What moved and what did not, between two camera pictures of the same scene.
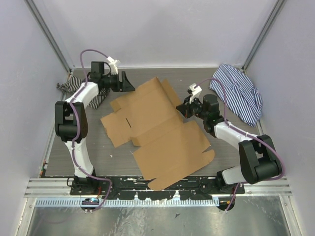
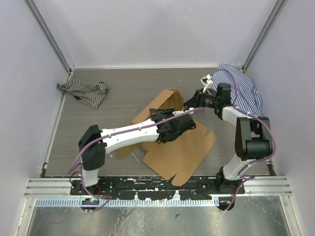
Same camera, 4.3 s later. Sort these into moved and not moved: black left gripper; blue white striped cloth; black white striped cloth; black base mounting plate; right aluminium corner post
Moved: black left gripper
Not moved: blue white striped cloth; black white striped cloth; right aluminium corner post; black base mounting plate
